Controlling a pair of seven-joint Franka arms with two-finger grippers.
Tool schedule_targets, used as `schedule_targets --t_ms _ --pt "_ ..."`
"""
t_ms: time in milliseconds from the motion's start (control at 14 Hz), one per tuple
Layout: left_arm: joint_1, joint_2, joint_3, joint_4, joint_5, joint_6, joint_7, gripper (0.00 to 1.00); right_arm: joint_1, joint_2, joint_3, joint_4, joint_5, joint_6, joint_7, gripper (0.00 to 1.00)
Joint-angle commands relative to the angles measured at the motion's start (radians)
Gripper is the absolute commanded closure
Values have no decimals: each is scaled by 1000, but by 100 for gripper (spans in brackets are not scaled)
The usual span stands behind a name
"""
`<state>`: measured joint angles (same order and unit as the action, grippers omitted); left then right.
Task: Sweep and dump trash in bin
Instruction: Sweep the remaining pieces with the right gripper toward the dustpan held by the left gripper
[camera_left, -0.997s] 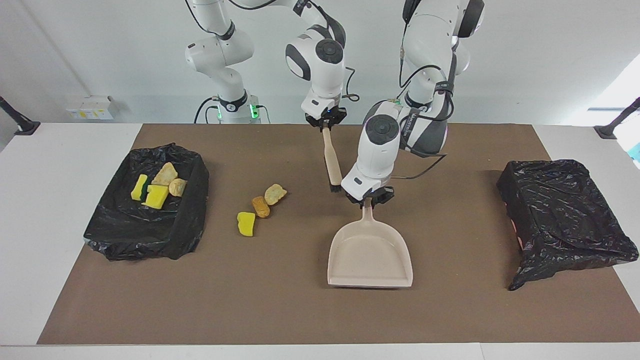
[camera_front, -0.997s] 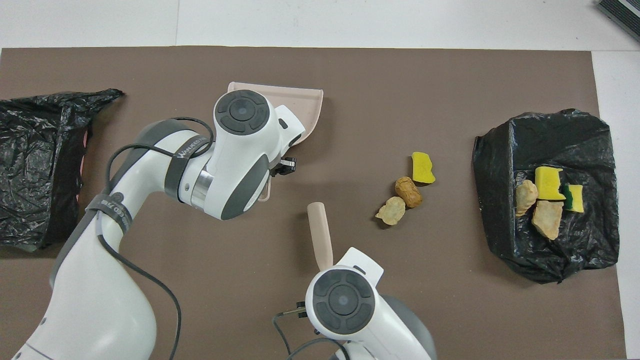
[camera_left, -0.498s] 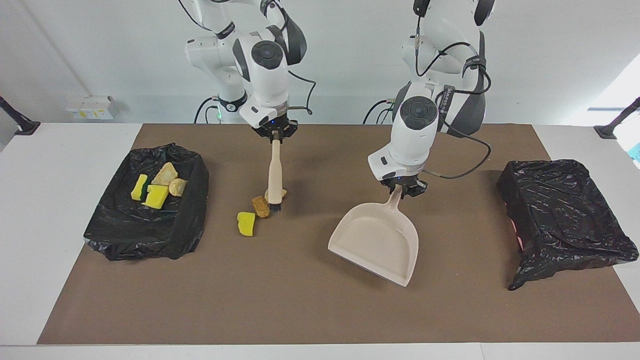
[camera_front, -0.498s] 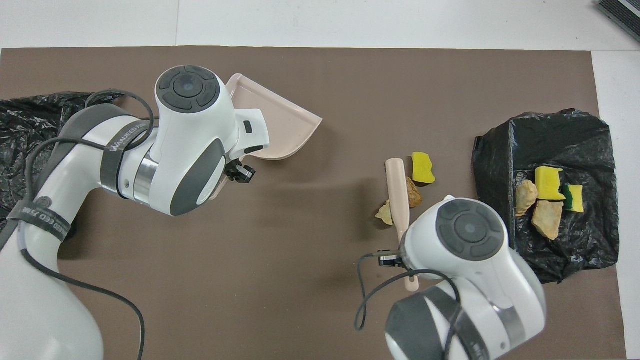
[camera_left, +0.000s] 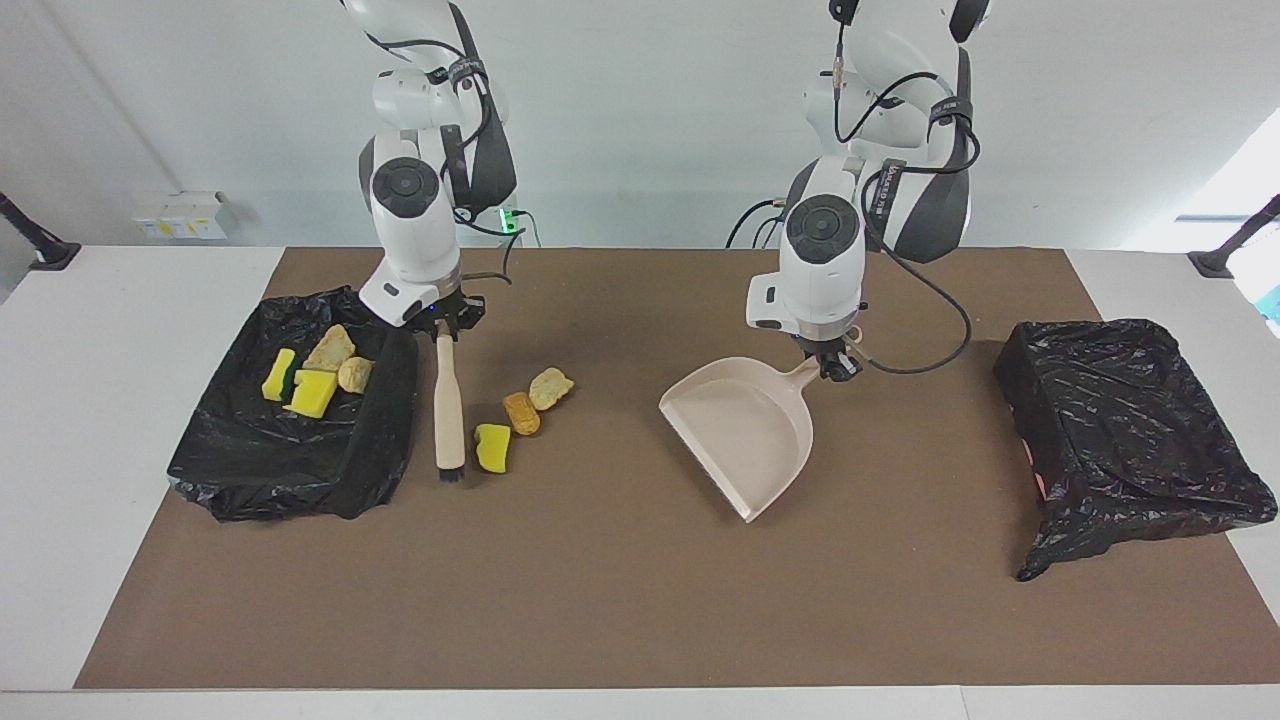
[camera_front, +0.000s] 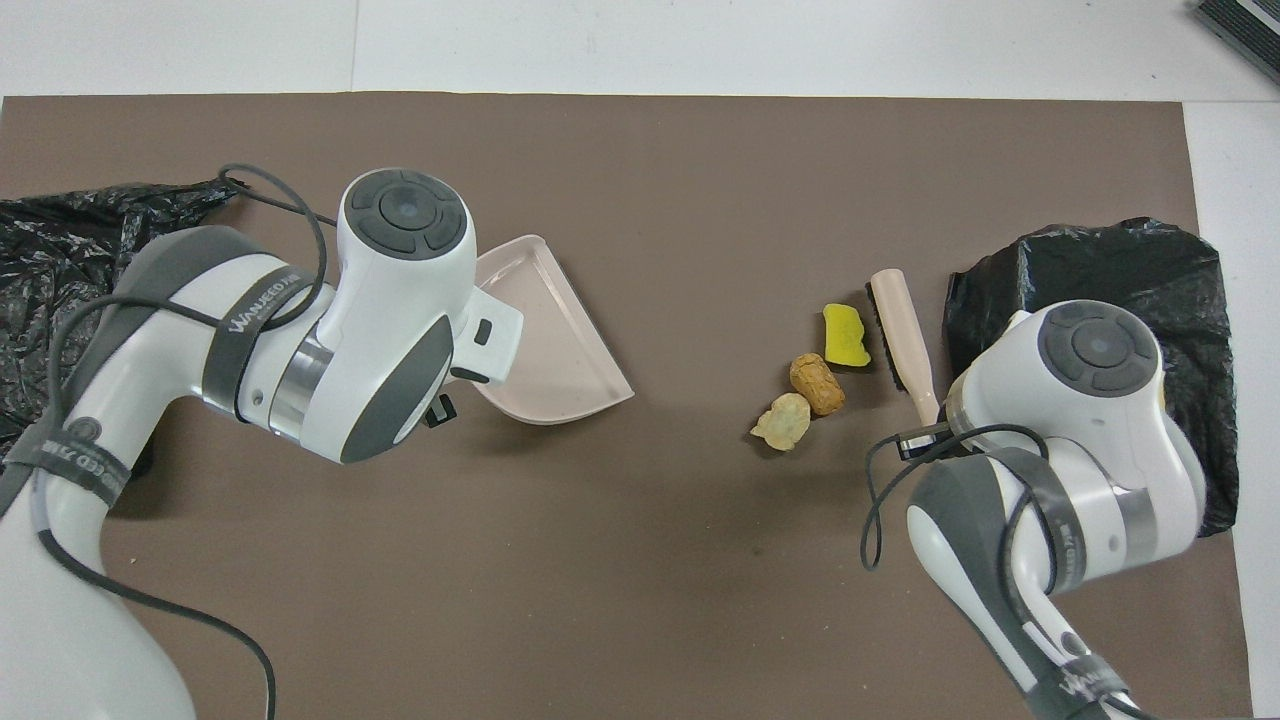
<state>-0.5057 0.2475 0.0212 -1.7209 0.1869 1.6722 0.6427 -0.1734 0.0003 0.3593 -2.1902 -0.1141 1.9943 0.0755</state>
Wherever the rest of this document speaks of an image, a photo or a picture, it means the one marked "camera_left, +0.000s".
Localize yellow sponge with green pad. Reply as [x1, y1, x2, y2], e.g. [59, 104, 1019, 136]
[262, 347, 298, 403]

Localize beige hand brush black bristles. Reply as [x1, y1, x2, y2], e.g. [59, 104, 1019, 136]
[433, 333, 468, 486]

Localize brown table mat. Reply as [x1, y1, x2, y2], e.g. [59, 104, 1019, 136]
[73, 246, 1280, 691]

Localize white wall socket box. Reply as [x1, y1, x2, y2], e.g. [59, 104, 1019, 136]
[132, 190, 229, 241]

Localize black bag lined pink bin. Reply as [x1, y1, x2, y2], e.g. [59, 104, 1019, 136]
[992, 318, 1279, 583]

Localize black base cable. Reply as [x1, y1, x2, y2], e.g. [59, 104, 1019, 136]
[725, 198, 791, 249]

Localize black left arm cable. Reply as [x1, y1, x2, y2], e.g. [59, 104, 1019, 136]
[835, 50, 977, 377]

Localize yellow sponge piece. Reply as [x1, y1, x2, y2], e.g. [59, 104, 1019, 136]
[284, 369, 340, 420]
[473, 423, 513, 473]

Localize black clamp stand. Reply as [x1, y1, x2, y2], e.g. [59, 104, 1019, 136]
[0, 190, 81, 271]
[1188, 193, 1280, 279]

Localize beige plastic dustpan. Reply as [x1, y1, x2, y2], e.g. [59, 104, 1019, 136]
[658, 356, 823, 524]

